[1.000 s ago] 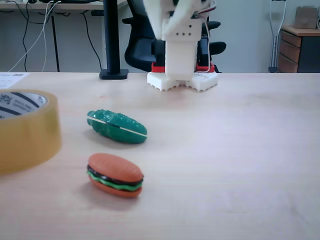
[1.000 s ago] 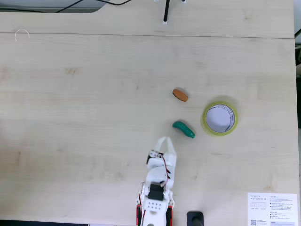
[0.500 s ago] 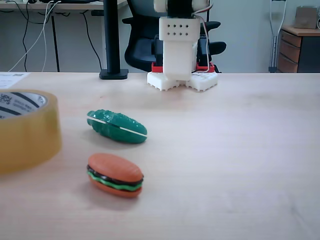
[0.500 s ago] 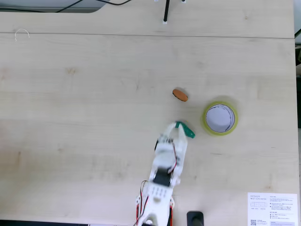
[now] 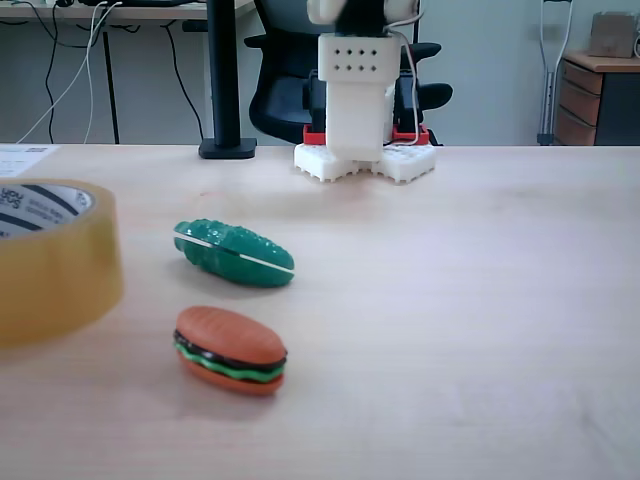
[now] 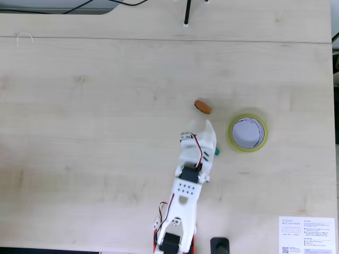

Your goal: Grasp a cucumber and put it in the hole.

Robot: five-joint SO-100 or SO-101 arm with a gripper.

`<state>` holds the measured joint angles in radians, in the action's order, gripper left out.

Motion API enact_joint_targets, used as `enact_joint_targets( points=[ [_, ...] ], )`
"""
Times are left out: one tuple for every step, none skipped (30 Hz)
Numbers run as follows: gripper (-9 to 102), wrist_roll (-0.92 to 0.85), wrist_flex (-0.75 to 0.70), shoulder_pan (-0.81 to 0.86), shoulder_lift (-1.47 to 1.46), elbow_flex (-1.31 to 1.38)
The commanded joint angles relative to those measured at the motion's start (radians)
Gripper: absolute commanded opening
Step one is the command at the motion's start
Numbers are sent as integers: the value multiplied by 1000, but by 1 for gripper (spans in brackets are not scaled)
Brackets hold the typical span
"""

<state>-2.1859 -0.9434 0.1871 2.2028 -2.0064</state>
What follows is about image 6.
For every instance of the green toy cucumber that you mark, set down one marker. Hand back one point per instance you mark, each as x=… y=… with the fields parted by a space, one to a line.
x=217 y=152

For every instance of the toy hamburger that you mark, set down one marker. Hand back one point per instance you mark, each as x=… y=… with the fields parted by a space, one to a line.
x=203 y=107

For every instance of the yellow tape roll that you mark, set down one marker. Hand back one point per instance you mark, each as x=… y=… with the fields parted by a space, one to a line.
x=246 y=150

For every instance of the black monitor stand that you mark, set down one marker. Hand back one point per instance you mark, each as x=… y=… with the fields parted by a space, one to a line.
x=219 y=246

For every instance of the white printed paper sheet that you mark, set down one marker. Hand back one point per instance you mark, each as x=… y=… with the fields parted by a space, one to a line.
x=304 y=238

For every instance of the black camera tripod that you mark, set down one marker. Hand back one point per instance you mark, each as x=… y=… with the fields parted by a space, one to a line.
x=186 y=16

